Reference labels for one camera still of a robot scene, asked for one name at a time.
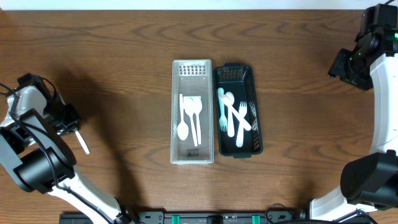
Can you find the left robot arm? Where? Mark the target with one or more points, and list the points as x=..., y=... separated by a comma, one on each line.
x=38, y=159

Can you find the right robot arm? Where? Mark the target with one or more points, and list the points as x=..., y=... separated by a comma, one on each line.
x=367, y=184

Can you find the black plastic perforated basket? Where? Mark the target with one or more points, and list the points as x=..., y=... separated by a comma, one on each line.
x=239, y=80

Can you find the white plastic spoon angled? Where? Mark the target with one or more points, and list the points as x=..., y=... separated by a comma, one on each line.
x=182, y=128

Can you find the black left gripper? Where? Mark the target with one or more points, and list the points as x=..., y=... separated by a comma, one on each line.
x=68, y=117

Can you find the clear plastic perforated basket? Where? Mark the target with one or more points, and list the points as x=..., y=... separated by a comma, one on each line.
x=192, y=78

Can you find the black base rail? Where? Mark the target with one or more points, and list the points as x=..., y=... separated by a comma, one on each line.
x=218, y=218

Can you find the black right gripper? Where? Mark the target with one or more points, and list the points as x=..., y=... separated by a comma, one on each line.
x=343, y=70

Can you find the white plastic fork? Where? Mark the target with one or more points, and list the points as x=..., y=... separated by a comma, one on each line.
x=240, y=118
x=240, y=134
x=222, y=120

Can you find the white plastic spoon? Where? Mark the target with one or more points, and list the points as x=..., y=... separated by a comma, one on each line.
x=82, y=142
x=198, y=108
x=189, y=109
x=231, y=130

